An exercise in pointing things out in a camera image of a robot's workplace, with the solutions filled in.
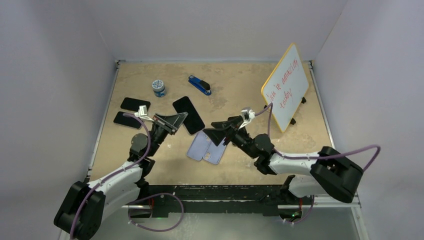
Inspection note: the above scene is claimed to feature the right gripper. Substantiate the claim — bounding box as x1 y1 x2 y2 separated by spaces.
203 115 258 159

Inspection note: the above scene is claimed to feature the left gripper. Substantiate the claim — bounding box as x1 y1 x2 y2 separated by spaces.
147 112 188 158

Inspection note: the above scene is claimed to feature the lilac phone case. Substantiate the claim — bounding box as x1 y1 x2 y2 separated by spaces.
202 142 227 165
186 131 211 161

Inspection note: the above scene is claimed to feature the black phone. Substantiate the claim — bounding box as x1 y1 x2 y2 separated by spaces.
113 111 142 130
120 97 151 112

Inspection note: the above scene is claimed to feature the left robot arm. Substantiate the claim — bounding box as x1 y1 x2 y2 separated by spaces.
53 108 188 240

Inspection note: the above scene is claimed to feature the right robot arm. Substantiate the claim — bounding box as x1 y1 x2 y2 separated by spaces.
203 116 364 204

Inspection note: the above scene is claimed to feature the blue white jar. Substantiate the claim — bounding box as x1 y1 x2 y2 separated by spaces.
151 79 166 98

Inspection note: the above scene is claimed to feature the blue stapler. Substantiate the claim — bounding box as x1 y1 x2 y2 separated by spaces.
188 75 212 96

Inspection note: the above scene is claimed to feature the yellow framed whiteboard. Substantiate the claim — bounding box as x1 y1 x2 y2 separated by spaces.
261 42 310 133

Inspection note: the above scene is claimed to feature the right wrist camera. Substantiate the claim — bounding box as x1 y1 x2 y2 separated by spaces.
238 107 256 130

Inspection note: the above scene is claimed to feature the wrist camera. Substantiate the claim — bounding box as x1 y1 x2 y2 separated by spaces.
134 105 154 123
238 107 256 130

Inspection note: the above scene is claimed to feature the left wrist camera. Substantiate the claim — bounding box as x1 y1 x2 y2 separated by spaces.
134 105 154 123

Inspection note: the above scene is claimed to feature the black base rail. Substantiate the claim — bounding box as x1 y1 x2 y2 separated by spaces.
130 184 313 218

